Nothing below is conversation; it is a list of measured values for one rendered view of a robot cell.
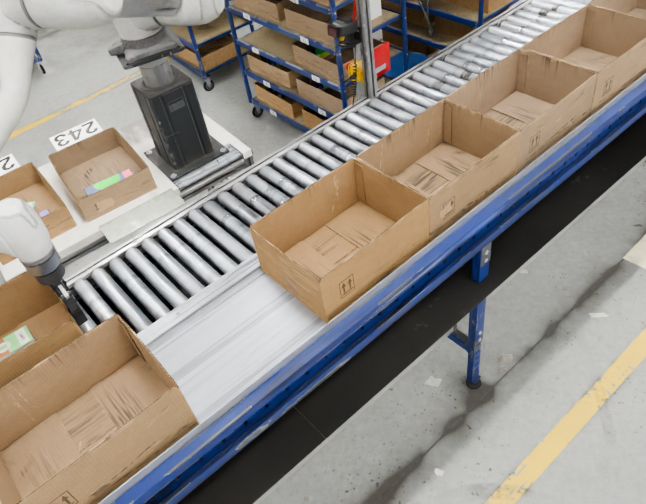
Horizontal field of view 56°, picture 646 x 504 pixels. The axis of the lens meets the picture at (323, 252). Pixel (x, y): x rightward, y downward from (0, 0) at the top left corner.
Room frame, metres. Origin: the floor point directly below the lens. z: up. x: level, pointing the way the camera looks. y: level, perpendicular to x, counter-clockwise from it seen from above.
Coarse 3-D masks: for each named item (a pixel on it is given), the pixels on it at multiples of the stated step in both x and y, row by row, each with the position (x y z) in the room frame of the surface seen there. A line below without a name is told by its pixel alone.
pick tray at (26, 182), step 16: (0, 176) 2.02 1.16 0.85; (16, 176) 2.05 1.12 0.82; (32, 176) 2.07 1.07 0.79; (0, 192) 2.01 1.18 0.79; (16, 192) 2.03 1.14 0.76; (32, 192) 2.01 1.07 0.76; (48, 192) 1.99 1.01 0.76; (48, 208) 1.89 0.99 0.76; (64, 208) 1.76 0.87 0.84; (48, 224) 1.72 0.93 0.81; (64, 224) 1.74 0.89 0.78; (0, 256) 1.62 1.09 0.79
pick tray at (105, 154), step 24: (72, 144) 2.15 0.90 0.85; (96, 144) 2.19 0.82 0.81; (120, 144) 2.20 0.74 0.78; (72, 168) 2.12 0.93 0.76; (96, 168) 2.09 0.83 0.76; (120, 168) 2.06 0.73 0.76; (144, 168) 1.96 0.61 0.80; (72, 192) 1.96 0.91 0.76; (96, 192) 1.80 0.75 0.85; (120, 192) 1.83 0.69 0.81; (144, 192) 1.87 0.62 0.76; (96, 216) 1.78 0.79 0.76
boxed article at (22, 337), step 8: (24, 328) 1.28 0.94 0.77; (8, 336) 1.26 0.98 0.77; (16, 336) 1.26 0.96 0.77; (24, 336) 1.25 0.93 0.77; (32, 336) 1.25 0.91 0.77; (0, 344) 1.24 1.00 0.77; (8, 344) 1.23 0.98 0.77; (16, 344) 1.22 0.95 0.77; (24, 344) 1.22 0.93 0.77; (0, 352) 1.20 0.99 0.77; (8, 352) 1.20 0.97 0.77; (0, 360) 1.18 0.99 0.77
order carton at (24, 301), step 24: (0, 288) 1.33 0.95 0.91; (24, 288) 1.35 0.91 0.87; (48, 288) 1.38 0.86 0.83; (0, 312) 1.31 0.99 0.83; (24, 312) 1.33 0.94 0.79; (48, 312) 1.34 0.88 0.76; (0, 336) 1.28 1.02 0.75; (48, 336) 1.10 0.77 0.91; (72, 336) 1.13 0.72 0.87; (24, 360) 1.06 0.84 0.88; (0, 384) 1.02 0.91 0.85
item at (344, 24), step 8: (344, 16) 2.30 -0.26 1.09; (328, 24) 2.25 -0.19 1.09; (336, 24) 2.24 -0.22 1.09; (344, 24) 2.23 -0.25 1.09; (352, 24) 2.25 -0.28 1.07; (328, 32) 2.25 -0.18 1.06; (336, 32) 2.21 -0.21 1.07; (344, 32) 2.22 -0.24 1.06; (352, 32) 2.25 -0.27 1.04; (344, 40) 2.25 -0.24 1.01; (352, 40) 2.26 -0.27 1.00
